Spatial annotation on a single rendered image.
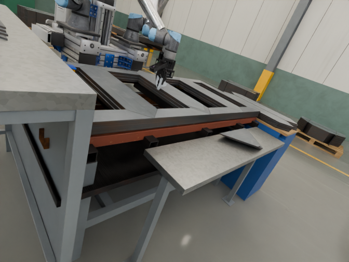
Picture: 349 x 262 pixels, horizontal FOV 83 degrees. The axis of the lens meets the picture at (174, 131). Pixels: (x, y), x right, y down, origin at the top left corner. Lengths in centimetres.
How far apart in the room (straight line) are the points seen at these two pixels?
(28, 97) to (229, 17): 897
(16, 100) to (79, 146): 17
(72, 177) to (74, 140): 12
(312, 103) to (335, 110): 67
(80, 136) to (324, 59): 798
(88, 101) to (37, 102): 10
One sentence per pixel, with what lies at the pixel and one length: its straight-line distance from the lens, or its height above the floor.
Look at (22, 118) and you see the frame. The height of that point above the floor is 99.
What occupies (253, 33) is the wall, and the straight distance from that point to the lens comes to 874.
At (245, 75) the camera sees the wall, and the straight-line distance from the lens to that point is 857.
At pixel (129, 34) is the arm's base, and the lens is 201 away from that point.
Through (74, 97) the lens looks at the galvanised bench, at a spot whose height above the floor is 104.
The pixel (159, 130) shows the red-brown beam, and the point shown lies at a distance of 96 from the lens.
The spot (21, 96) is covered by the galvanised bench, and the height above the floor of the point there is 104.
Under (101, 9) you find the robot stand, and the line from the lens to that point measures 193.
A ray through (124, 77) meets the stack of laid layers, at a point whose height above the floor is 84.
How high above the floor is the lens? 122
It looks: 25 degrees down
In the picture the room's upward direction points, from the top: 20 degrees clockwise
